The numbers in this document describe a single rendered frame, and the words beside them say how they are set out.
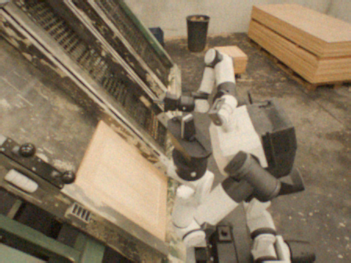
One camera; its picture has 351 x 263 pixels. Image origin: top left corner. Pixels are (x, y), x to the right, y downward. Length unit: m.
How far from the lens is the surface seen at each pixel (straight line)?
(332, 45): 4.25
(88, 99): 1.08
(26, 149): 0.66
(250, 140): 0.88
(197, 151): 0.50
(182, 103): 1.28
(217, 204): 0.83
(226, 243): 1.96
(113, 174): 1.02
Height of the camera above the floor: 1.92
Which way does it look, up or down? 39 degrees down
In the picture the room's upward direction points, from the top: straight up
